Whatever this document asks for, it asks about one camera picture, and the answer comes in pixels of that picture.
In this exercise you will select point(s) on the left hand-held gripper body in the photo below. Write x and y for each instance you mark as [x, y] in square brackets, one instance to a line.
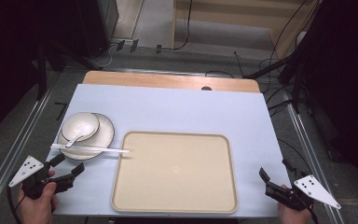
[28, 169]

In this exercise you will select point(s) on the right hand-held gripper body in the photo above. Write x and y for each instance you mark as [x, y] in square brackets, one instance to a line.
[315, 189]

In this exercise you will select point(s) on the white ceramic spoon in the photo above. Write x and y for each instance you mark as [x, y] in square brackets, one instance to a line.
[82, 130]

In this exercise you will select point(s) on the white bowl with dark rim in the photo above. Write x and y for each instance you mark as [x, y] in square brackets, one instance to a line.
[76, 123]

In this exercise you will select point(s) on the white plate with dark rim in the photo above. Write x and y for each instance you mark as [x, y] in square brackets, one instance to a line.
[104, 137]

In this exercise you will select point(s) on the beige plastic tray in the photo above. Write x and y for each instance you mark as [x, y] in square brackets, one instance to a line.
[177, 174]

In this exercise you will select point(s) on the person's right hand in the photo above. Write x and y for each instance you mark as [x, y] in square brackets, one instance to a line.
[293, 216]

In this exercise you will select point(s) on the person's left hand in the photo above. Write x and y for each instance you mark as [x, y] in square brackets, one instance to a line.
[37, 210]

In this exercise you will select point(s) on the black stand leg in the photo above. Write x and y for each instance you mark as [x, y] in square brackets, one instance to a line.
[268, 67]

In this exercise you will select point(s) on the white table board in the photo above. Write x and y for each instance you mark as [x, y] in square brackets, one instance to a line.
[174, 109]

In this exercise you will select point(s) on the black power plug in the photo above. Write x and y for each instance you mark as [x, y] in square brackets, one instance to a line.
[120, 45]
[134, 45]

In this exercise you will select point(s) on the dark grey cabinet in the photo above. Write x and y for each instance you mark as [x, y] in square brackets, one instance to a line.
[102, 25]

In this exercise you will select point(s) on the light wooden cabinet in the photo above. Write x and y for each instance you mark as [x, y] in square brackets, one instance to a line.
[230, 12]

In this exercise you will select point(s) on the metal floor rail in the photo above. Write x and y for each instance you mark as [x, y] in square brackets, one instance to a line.
[15, 149]
[307, 152]

